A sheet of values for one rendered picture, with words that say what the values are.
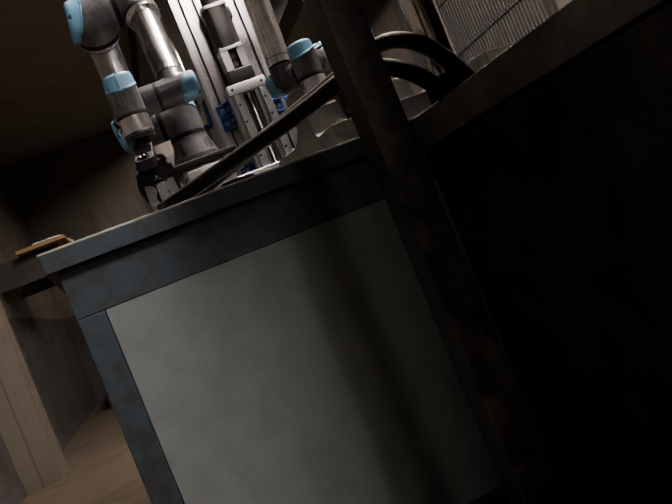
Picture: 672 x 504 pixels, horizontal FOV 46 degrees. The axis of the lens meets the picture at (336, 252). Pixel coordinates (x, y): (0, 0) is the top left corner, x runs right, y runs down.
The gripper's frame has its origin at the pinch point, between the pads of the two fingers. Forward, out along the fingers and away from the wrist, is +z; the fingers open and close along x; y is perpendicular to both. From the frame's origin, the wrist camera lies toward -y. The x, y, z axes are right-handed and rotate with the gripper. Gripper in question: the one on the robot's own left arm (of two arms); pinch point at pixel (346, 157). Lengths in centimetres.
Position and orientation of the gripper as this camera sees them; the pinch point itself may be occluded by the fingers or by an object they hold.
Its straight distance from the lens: 225.7
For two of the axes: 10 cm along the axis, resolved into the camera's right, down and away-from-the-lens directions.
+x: -9.0, 3.7, -2.1
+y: -2.0, 0.8, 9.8
